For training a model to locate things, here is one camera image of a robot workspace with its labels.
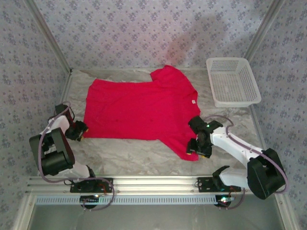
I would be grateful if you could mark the black right controller board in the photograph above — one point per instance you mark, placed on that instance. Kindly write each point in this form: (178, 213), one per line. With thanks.
(224, 201)

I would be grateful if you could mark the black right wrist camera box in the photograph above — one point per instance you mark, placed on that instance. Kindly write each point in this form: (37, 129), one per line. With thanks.
(196, 122)

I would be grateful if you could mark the aluminium mounting rail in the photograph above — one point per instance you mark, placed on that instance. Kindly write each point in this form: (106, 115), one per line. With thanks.
(156, 184)

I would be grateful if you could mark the white perforated plastic basket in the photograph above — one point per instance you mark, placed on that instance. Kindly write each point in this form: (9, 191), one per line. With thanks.
(233, 81)

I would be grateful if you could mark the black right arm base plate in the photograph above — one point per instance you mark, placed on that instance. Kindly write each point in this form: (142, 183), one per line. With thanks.
(206, 185)

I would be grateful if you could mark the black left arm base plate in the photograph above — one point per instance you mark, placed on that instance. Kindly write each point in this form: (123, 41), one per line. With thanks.
(105, 187)

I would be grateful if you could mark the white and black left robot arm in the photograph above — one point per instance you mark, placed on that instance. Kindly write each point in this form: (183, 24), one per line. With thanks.
(55, 160)

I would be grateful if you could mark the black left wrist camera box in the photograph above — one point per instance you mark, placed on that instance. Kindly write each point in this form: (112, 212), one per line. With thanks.
(60, 110)

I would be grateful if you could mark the black left controller board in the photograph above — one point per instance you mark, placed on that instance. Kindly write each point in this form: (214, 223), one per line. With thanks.
(90, 200)

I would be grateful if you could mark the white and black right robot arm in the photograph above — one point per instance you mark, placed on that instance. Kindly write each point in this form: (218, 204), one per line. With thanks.
(230, 146)

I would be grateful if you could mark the aluminium frame post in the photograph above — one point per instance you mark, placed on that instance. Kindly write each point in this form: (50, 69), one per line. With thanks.
(261, 36)
(49, 36)

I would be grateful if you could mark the red t-shirt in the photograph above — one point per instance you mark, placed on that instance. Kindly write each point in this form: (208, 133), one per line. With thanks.
(144, 107)

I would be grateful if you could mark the black controller board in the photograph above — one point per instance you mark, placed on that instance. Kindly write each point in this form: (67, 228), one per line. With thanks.
(90, 200)
(224, 201)

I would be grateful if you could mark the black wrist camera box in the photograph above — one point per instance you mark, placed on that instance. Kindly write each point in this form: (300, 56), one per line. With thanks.
(196, 122)
(60, 110)

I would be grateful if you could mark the aluminium table side rail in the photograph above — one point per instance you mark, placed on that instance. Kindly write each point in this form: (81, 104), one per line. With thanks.
(257, 127)
(64, 91)

